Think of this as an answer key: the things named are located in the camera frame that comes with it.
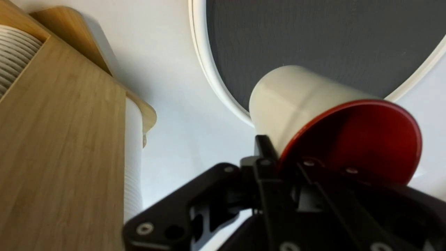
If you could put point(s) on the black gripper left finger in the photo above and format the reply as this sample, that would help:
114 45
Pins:
273 218

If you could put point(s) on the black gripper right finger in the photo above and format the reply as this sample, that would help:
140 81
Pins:
370 218

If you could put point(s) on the white cup with red interior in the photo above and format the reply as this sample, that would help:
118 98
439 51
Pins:
301 102

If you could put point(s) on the white disposable cup stack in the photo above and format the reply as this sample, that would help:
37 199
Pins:
132 162

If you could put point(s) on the round grey tray white rim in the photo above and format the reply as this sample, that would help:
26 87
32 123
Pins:
324 42

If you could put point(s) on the wooden rack with plates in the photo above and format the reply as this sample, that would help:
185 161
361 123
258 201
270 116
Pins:
60 154

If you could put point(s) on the stack of patterned paper cups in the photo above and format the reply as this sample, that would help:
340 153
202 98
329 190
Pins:
15 56

